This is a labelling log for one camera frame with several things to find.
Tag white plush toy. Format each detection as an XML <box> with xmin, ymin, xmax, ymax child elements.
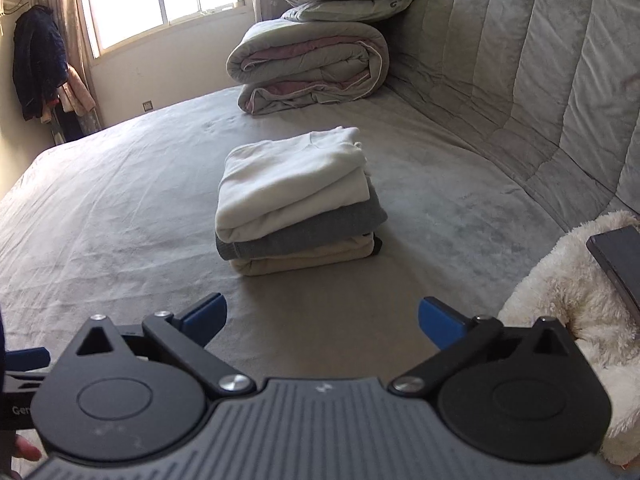
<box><xmin>497</xmin><ymin>210</ymin><xmax>640</xmax><ymax>468</ymax></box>

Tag folded beige garment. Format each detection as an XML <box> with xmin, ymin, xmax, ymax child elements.
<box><xmin>229</xmin><ymin>232</ymin><xmax>383</xmax><ymax>277</ymax></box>

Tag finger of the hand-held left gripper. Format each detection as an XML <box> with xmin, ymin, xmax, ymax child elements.
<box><xmin>6</xmin><ymin>347</ymin><xmax>51</xmax><ymax>370</ymax></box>

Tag folded grey sweater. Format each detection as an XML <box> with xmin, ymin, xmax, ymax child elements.
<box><xmin>215</xmin><ymin>185</ymin><xmax>389</xmax><ymax>261</ymax></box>

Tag white printed sweatshirt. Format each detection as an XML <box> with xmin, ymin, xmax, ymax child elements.
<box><xmin>215</xmin><ymin>126</ymin><xmax>371</xmax><ymax>242</ymax></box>

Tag grey bed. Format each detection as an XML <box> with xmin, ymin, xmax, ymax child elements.
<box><xmin>0</xmin><ymin>82</ymin><xmax>640</xmax><ymax>480</ymax></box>

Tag pink hanging clothes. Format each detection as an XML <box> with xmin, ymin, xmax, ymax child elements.
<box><xmin>42</xmin><ymin>62</ymin><xmax>97</xmax><ymax>126</ymax></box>

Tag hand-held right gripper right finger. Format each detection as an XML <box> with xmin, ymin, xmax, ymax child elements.
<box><xmin>390</xmin><ymin>296</ymin><xmax>576</xmax><ymax>401</ymax></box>

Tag folded grey pink comforter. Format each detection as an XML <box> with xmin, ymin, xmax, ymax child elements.
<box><xmin>226</xmin><ymin>20</ymin><xmax>390</xmax><ymax>116</ymax></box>

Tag person's left hand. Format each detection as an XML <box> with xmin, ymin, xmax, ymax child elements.
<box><xmin>12</xmin><ymin>434</ymin><xmax>44</xmax><ymax>462</ymax></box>

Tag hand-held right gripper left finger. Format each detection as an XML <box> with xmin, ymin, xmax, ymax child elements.
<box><xmin>65</xmin><ymin>294</ymin><xmax>256</xmax><ymax>401</ymax></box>

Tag quilted grey headboard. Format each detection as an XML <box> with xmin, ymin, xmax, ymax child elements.
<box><xmin>250</xmin><ymin>0</ymin><xmax>640</xmax><ymax>241</ymax></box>

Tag dark flat notebook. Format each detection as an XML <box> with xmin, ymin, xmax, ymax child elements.
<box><xmin>586</xmin><ymin>225</ymin><xmax>640</xmax><ymax>311</ymax></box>

